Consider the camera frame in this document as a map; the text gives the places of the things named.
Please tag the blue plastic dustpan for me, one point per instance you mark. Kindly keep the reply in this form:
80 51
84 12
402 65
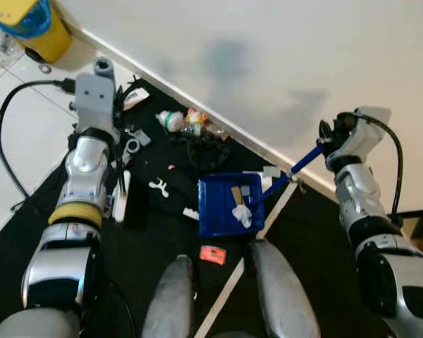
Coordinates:
215 211

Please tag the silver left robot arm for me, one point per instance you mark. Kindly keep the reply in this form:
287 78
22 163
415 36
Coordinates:
84 165

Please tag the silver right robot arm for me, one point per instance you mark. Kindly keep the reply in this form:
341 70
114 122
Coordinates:
359 197

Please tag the black floor mat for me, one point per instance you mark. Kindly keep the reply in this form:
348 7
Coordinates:
155 232

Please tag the grey plastic block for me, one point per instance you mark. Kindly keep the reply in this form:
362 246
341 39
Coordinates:
143 138

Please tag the white bottle green band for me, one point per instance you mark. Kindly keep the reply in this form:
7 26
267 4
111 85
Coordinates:
170 121

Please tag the small grey flat piece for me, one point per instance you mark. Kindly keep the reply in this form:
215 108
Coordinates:
244 190
271 172

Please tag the clear bottle colourful label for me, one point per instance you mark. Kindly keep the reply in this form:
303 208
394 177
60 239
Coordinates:
196 118

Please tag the white forked plastic clip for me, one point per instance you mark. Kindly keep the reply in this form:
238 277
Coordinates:
159 186

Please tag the yellow pedal bin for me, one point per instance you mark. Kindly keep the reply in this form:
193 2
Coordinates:
53 46

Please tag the black plastic mesh basket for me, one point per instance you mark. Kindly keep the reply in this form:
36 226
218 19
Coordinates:
204 151

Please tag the grey plastic hook clip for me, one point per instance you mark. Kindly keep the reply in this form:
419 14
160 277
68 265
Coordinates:
110 208

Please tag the brown cardboard strip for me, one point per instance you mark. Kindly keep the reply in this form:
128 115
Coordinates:
235 197

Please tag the white crumpled tissue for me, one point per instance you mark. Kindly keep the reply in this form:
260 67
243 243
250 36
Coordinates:
241 217

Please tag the blue plastic bin liner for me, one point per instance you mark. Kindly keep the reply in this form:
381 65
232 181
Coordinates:
28 24

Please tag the small white plastic piece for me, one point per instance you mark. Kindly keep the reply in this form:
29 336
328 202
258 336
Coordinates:
190 213

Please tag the clear plastic bag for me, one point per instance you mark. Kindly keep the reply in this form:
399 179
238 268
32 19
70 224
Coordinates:
3 49

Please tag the grey right robot leg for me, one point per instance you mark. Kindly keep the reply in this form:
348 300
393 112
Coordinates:
282 296

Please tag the grey robot leg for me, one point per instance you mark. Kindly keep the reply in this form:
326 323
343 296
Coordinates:
169 303
282 296

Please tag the white tape line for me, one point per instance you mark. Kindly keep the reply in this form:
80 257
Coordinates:
231 282

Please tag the grey left robot leg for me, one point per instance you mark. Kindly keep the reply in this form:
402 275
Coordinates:
169 303

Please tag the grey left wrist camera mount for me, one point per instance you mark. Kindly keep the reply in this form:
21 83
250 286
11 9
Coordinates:
94 102

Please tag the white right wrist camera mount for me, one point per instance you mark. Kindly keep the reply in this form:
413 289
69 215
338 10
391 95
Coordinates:
366 137

